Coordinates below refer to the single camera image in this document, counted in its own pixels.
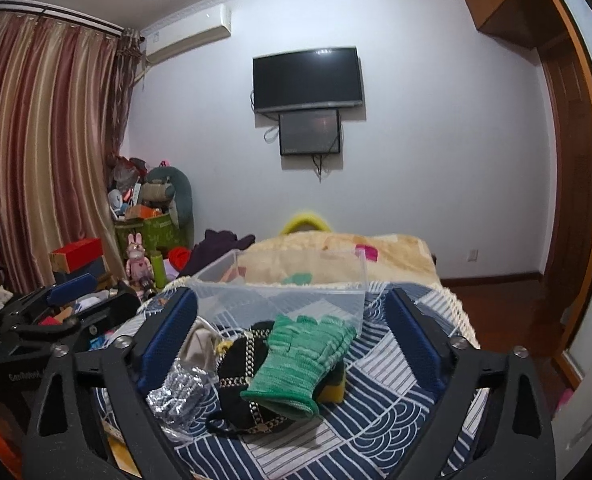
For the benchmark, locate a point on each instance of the red orange box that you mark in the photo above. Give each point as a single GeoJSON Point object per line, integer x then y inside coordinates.
{"type": "Point", "coordinates": [75, 255]}

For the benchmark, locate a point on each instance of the pink rabbit figurine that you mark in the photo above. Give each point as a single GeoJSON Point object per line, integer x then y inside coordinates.
{"type": "Point", "coordinates": [138, 267]}

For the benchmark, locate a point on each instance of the black hat with chain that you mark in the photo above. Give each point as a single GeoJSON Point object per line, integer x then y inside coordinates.
{"type": "Point", "coordinates": [239, 361]}

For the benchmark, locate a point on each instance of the blue white patterned tablecloth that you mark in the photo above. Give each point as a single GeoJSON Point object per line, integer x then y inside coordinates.
{"type": "Point", "coordinates": [362, 437]}

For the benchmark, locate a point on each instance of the clear plastic storage bin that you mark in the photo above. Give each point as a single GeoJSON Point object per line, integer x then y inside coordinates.
{"type": "Point", "coordinates": [296, 284]}

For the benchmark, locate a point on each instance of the silver shiny plastic bag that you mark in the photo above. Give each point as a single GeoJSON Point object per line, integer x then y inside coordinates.
{"type": "Point", "coordinates": [176, 402]}

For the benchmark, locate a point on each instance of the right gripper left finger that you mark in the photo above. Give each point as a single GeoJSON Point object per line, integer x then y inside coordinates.
{"type": "Point", "coordinates": [65, 438]}

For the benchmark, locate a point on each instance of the beige patchwork blanket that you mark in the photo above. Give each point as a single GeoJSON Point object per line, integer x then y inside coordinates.
{"type": "Point", "coordinates": [336, 258]}

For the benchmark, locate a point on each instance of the wooden overhead cabinet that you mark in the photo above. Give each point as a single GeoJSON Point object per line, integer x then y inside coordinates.
{"type": "Point", "coordinates": [526, 23]}

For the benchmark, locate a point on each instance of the green knit glove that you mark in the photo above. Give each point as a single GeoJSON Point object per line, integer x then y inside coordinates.
{"type": "Point", "coordinates": [301, 352]}

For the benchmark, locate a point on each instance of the small black wall monitor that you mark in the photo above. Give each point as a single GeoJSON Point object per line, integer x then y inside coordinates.
{"type": "Point", "coordinates": [310, 132]}

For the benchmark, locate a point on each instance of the brown wooden door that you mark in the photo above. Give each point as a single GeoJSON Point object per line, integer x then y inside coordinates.
{"type": "Point", "coordinates": [567, 66]}

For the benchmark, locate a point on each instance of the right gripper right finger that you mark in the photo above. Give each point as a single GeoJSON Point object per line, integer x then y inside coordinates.
{"type": "Point", "coordinates": [514, 439]}

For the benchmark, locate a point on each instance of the striped pink brown curtain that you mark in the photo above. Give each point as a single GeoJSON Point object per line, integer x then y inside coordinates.
{"type": "Point", "coordinates": [65, 92]}

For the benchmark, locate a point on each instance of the yellow green chair back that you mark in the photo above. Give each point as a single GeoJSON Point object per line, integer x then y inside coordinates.
{"type": "Point", "coordinates": [305, 221]}

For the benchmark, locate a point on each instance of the large black wall television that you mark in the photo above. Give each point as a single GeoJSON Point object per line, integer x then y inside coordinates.
{"type": "Point", "coordinates": [300, 80]}

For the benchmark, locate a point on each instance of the dark purple garment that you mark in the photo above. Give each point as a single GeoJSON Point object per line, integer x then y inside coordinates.
{"type": "Point", "coordinates": [215, 245]}

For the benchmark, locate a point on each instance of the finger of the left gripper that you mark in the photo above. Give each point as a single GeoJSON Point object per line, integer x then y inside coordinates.
{"type": "Point", "coordinates": [46, 300]}
{"type": "Point", "coordinates": [88, 324]}

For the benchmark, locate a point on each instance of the green storage box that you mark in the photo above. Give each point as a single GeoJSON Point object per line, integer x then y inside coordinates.
{"type": "Point", "coordinates": [158, 233]}

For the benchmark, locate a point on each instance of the yellow green sponge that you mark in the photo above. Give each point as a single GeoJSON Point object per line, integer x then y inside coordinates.
{"type": "Point", "coordinates": [331, 389]}

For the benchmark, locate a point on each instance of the white wall air conditioner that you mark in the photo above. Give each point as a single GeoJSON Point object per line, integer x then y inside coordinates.
{"type": "Point", "coordinates": [181, 35]}

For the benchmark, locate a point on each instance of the grey green plush toy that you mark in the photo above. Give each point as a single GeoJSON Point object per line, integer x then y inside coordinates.
{"type": "Point", "coordinates": [169, 187]}

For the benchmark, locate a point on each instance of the red cloth item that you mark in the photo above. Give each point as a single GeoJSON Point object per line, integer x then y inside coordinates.
{"type": "Point", "coordinates": [179, 257]}

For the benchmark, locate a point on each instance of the green cylindrical bottle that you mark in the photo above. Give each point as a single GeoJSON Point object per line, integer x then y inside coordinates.
{"type": "Point", "coordinates": [158, 269]}

